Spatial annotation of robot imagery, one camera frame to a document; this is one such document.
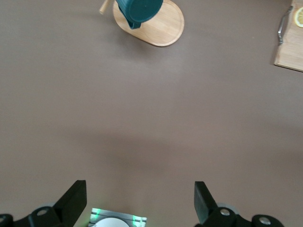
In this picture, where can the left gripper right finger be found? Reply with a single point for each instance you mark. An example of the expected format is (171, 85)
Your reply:
(208, 208)

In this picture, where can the teal cup yellow inside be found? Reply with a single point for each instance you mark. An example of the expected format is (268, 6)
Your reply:
(142, 10)

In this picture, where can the wooden cup rack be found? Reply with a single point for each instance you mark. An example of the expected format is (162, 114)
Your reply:
(163, 28)

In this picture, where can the lemon slice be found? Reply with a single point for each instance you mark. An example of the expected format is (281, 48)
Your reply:
(299, 17)

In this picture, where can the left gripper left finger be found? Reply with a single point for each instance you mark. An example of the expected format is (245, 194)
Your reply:
(68, 203)

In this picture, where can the brown table cover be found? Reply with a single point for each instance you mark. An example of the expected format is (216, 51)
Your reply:
(151, 106)

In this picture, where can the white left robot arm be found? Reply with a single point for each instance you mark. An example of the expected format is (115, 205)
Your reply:
(112, 223)

